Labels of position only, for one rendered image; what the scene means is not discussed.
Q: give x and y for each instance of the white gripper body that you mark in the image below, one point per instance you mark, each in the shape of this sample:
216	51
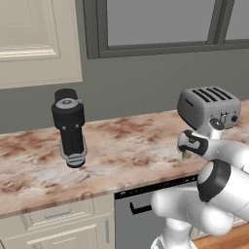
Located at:
184	140

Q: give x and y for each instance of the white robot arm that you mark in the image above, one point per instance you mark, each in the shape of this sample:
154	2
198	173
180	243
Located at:
207	201

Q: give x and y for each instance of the grey four-slot toaster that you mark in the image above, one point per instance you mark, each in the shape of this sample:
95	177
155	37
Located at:
201	107

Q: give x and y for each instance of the grey dishwasher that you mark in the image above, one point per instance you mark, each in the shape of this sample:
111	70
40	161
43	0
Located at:
136	227

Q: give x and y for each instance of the black coffee machine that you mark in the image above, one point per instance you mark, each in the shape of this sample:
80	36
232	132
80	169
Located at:
69	126

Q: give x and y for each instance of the cream drawer front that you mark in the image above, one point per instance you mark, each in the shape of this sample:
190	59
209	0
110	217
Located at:
58	215

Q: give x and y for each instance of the grey window frame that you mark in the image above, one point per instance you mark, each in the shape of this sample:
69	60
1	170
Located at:
97	32

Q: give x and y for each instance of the cream wall cupboard door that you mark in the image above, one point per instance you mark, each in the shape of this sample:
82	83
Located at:
35	42

